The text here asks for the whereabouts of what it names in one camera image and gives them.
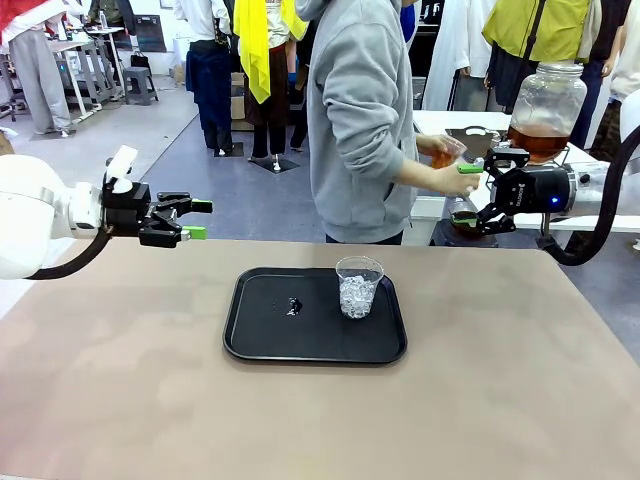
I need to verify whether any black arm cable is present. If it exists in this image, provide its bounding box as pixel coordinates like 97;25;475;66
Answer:
535;119;640;267
24;224;111;281

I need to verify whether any tall clear plastic cup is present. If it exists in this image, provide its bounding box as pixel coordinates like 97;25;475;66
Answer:
429;137;469;171

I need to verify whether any person's right hand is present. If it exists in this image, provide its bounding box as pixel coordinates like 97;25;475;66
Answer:
438;167;482;199

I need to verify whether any person in grey trousers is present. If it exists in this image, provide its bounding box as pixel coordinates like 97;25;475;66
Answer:
0;0;74;136

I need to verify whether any short clear plastic iced cup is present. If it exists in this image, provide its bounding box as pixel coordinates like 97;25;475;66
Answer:
335;256;385;320

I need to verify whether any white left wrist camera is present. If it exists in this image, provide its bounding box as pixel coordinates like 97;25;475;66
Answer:
103;144;140;195

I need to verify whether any black round bin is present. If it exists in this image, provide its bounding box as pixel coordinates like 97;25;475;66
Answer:
432;214;501;247

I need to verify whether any background metal desk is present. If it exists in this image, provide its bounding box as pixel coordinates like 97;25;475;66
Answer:
47;27;126;121

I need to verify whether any cardboard box behind mannequins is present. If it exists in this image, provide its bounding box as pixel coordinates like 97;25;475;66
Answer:
229;72;256;132

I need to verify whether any grey plastic stool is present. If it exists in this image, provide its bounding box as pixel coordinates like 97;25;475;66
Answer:
122;66;160;106

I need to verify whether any hanging white garment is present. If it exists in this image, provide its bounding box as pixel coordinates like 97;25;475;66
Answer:
422;0;496;112

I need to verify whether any person's left hand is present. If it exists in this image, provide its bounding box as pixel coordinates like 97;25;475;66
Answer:
416;133;454;169

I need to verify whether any glass tea dispenser jar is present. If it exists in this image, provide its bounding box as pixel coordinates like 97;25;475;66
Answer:
507;62;589;165

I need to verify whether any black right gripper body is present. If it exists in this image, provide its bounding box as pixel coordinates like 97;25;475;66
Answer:
492;167;572;216

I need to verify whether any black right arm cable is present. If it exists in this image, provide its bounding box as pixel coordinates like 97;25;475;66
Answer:
535;119;640;267

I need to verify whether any person in grey hoodie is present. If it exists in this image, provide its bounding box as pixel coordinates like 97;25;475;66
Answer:
294;0;421;246

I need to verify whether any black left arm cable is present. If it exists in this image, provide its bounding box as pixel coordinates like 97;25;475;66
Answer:
24;224;111;281

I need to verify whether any white plastic bin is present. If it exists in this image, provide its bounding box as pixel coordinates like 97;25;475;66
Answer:
409;195;446;246

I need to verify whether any mannequin in dark blue trousers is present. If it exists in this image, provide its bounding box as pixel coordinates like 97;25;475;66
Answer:
172;0;236;156

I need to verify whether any black plastic tray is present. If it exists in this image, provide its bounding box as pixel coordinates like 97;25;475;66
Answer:
222;265;409;365

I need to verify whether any mannequin in yellow-green jacket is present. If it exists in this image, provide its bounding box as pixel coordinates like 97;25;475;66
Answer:
482;0;604;116

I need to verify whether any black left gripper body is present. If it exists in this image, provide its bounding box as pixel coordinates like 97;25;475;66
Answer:
102;182;160;236

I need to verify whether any person's right forearm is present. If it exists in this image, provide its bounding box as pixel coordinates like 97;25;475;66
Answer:
393;158;446;195

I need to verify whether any mannequin with yellow scarf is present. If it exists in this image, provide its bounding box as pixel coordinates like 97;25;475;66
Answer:
233;0;310;174

